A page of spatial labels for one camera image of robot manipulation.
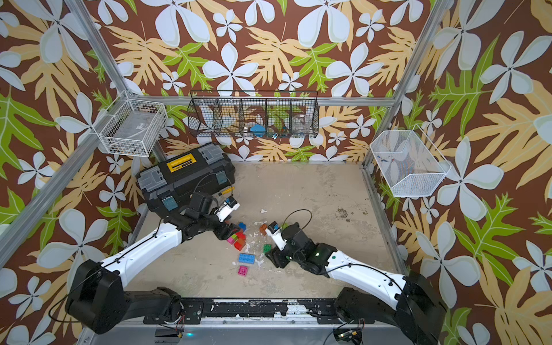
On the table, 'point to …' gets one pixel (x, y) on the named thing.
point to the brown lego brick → (262, 228)
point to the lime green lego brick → (234, 236)
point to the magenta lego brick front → (242, 270)
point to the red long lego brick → (237, 245)
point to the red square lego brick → (241, 235)
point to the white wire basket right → (407, 163)
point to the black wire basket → (254, 114)
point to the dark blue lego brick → (243, 226)
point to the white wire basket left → (131, 126)
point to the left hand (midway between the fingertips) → (235, 219)
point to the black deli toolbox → (167, 187)
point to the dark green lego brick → (267, 248)
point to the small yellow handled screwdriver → (227, 190)
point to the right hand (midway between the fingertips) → (270, 248)
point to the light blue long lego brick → (246, 258)
